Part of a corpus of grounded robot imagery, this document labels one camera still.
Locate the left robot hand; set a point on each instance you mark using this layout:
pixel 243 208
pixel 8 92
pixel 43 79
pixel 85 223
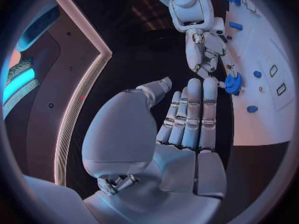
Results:
pixel 144 171

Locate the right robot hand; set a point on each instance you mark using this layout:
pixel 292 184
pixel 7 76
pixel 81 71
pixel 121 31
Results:
pixel 193 48

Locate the blue gear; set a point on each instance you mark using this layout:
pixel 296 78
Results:
pixel 233 85

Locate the white task board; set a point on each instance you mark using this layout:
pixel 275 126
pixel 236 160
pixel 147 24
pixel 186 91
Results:
pixel 257 50

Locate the small blue peg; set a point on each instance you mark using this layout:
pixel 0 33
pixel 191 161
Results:
pixel 229 37

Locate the blue cylinder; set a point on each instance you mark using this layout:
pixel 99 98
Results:
pixel 236 26

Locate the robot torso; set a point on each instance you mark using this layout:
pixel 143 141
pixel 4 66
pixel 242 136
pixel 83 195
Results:
pixel 77 44

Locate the glowing light bar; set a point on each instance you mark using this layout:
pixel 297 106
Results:
pixel 19 84

